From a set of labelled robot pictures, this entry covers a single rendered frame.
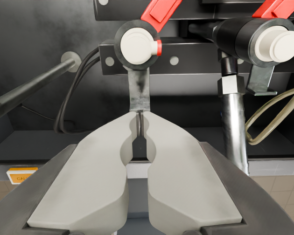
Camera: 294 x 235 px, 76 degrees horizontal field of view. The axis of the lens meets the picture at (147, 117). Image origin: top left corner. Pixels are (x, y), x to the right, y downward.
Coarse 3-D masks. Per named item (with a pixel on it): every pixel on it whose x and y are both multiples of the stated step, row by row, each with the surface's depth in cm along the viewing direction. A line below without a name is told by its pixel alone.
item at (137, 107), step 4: (132, 104) 13; (136, 104) 13; (140, 104) 13; (144, 104) 13; (148, 104) 13; (132, 108) 12; (136, 108) 12; (140, 108) 12; (144, 108) 12; (148, 108) 12
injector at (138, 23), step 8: (128, 24) 11; (136, 24) 11; (144, 24) 11; (120, 32) 11; (152, 32) 11; (120, 40) 11; (120, 56) 11; (152, 56) 11; (128, 64) 12; (136, 64) 12; (144, 64) 12; (152, 64) 12
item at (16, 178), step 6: (12, 168) 34; (18, 168) 34; (24, 168) 34; (30, 168) 34; (36, 168) 34; (12, 174) 34; (18, 174) 34; (24, 174) 34; (30, 174) 34; (12, 180) 34; (18, 180) 34
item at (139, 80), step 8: (128, 72) 12; (136, 72) 12; (144, 72) 12; (128, 80) 12; (136, 80) 12; (144, 80) 12; (136, 88) 13; (144, 88) 13; (136, 96) 13; (144, 96) 13
